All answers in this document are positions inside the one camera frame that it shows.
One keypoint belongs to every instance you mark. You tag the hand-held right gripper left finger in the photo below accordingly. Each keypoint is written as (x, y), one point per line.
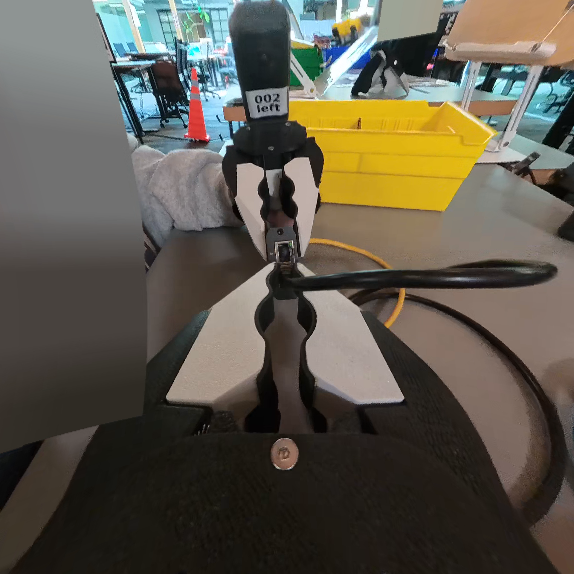
(215, 358)

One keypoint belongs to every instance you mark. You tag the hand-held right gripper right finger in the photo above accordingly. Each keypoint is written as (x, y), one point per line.
(349, 358)

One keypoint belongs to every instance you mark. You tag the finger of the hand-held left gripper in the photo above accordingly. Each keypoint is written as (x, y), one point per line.
(249, 197)
(307, 202)

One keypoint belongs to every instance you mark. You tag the black ethernet coupler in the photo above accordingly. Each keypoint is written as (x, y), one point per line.
(281, 251)

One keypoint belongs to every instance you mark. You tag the yellow plastic bin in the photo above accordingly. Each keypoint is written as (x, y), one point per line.
(394, 152)

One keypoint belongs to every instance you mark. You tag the person's left forearm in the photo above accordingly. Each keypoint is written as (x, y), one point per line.
(188, 188)

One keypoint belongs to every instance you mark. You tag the green plastic bin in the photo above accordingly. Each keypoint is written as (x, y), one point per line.
(307, 62)

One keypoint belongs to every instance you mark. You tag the clear tilted board stand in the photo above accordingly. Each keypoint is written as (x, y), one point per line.
(332, 71)

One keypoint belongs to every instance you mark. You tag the blue plastic bin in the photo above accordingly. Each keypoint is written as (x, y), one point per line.
(336, 56)

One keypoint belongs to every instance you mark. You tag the orange traffic cone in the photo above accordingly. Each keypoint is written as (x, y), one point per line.
(197, 116)

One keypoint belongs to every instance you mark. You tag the black office chair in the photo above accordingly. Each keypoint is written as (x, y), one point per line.
(168, 85)

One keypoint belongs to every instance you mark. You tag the idle black and white gripper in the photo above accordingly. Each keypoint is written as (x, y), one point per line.
(381, 76)

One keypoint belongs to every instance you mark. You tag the wooden top desk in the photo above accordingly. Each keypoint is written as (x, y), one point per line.
(448, 96)

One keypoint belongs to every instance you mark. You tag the cardboard board on white stand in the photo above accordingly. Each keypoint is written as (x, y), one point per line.
(502, 22)

